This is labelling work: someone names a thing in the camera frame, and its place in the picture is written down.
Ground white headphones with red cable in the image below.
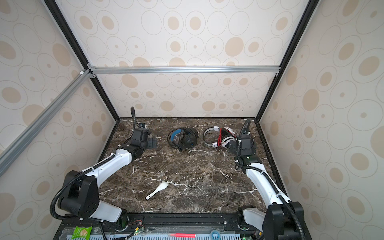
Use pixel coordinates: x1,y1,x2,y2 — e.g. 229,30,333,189
203,126,237,148

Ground black blue headphones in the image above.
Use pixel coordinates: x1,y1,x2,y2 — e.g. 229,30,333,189
167,127,199,151

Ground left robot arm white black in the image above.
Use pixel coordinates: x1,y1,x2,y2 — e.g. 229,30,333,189
50,121,157,229

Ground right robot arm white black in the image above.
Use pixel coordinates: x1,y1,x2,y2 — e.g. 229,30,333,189
232,119,311,240

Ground white ceramic spoon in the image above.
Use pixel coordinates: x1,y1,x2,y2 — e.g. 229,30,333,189
146,182,168,200

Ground blue tape roll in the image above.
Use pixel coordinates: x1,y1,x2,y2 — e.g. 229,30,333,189
210,230,221,240

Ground pink pen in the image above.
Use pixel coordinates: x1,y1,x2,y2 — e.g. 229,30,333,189
169,233,196,238

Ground green snack packet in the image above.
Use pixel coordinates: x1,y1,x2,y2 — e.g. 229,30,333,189
71,226,93,240

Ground horizontal aluminium rail back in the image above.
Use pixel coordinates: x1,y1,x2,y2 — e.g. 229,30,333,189
91,66,280,74

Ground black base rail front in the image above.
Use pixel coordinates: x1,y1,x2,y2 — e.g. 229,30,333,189
54,211,259,240

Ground aluminium rail left wall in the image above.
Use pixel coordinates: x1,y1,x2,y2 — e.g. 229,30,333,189
1,70,91,175

